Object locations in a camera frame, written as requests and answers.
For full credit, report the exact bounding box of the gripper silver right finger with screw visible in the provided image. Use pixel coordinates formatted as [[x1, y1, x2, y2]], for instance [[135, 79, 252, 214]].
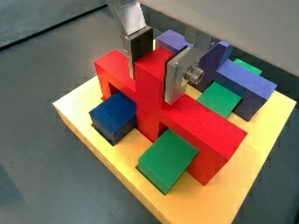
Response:
[[163, 27, 219, 104]]

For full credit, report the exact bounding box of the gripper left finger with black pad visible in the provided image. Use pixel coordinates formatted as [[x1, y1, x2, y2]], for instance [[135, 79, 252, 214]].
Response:
[[107, 0, 154, 79]]

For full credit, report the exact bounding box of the red cross-shaped block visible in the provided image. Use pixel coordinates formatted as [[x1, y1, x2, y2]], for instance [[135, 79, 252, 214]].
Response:
[[95, 47, 247, 185]]

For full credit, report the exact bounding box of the yellow base board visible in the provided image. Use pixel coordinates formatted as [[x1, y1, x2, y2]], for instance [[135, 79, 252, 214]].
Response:
[[53, 78, 295, 224]]

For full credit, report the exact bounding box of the purple cross-shaped block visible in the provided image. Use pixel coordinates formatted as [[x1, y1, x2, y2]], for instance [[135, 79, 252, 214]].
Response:
[[156, 30, 276, 121]]

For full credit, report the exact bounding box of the blue long bar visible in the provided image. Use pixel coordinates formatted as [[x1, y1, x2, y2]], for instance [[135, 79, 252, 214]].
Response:
[[88, 91, 136, 145]]

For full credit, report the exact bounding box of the green long bar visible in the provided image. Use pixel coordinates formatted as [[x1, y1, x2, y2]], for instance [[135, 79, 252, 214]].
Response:
[[135, 58, 264, 196]]

